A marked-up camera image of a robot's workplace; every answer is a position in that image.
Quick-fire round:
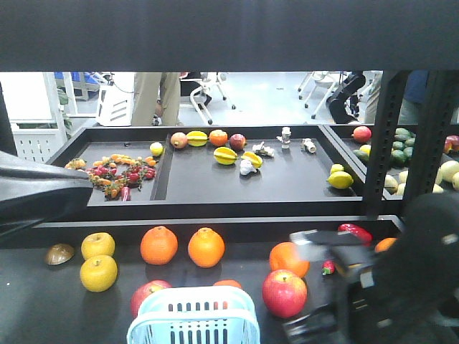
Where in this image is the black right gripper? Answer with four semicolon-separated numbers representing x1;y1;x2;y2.
283;229;384;343

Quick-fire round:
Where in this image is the light blue plastic basket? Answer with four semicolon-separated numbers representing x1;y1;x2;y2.
126;286;261;343

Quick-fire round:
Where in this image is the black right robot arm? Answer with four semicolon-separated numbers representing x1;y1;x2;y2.
283;193;458;343

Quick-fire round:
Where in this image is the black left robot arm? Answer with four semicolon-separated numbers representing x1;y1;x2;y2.
1;151;93;248

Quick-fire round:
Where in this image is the red apple behind basket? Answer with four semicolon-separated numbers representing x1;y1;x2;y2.
130;279;172;318

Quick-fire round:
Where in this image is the red chili pepper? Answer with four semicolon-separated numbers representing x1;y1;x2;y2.
321;259;335;276

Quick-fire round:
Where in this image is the red apple front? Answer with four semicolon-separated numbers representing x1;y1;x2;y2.
262;269;308;319

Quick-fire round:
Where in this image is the large orange with nub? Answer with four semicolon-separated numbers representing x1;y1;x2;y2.
374;237;397;253

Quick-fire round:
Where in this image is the red bell pepper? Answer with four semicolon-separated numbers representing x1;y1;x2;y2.
338;223;373;245

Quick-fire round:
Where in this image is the round orange fruit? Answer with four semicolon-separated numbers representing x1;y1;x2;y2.
269;242;310;278

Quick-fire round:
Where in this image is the yellow lemon on tray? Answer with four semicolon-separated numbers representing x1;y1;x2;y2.
327;171;354;189

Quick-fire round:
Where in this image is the orange fruit middle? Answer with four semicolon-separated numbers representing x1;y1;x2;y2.
188;227;225;268

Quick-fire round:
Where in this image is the white garlic bulb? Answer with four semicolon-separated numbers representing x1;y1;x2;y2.
240;159;257;176

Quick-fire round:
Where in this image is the yellow starfruit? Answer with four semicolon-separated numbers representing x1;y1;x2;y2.
213;146;238;166

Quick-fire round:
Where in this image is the orange fruit left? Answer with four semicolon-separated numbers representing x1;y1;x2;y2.
140;226;178;265

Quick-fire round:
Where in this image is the black wooden produce stand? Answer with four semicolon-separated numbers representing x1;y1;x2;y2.
1;1;458;343

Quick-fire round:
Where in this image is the yellow apple front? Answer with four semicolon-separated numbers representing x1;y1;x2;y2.
80;255;118;292

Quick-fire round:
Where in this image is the yellow apple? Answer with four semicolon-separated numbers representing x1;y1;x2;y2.
80;255;118;292
80;232;115;260

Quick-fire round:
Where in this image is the yellow apple rear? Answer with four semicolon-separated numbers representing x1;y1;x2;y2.
80;232;115;260

